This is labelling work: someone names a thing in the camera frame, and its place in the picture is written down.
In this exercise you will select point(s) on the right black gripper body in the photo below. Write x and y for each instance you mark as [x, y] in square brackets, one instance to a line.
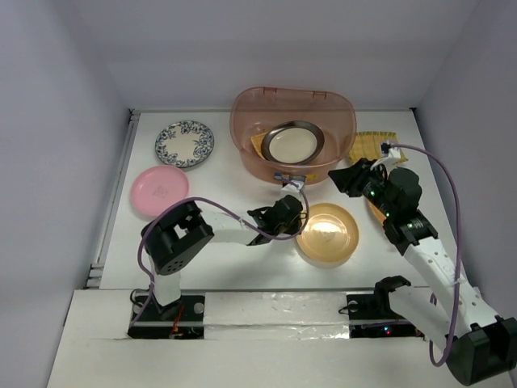
[374, 191]

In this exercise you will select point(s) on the translucent pink plastic bin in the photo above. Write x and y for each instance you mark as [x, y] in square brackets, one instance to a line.
[259, 109]

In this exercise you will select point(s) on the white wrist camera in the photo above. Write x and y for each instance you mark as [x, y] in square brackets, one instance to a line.
[292, 186]
[390, 155]

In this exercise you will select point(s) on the round orange plastic plate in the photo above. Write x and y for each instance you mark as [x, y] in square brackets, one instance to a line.
[330, 237]

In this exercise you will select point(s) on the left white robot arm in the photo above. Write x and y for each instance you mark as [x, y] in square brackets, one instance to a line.
[176, 236]

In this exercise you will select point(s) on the white foam front panel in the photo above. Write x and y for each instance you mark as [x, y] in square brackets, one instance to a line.
[275, 316]

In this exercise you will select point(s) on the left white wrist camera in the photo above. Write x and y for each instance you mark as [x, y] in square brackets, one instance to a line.
[292, 186]

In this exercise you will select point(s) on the dark rimmed cream plate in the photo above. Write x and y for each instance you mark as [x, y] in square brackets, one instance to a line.
[293, 142]

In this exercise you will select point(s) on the blue floral ceramic plate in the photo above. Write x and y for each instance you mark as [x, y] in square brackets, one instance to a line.
[184, 144]

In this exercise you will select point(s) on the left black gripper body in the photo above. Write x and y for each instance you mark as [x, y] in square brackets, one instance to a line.
[288, 229]

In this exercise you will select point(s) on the pink plastic plate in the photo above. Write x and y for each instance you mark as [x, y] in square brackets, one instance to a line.
[157, 188]

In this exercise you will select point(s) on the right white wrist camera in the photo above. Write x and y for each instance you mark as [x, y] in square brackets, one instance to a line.
[390, 155]

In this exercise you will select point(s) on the metal side rail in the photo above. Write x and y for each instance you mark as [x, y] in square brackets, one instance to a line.
[95, 270]

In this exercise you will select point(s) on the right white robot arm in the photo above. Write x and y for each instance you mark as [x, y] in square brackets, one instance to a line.
[476, 342]

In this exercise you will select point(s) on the rectangular green bamboo tray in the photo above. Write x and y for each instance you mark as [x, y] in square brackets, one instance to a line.
[367, 145]

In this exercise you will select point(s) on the triangular woven bamboo plate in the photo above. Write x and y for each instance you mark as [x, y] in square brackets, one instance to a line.
[257, 141]

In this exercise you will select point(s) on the boat shaped woven plate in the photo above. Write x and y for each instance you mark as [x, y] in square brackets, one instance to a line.
[379, 216]

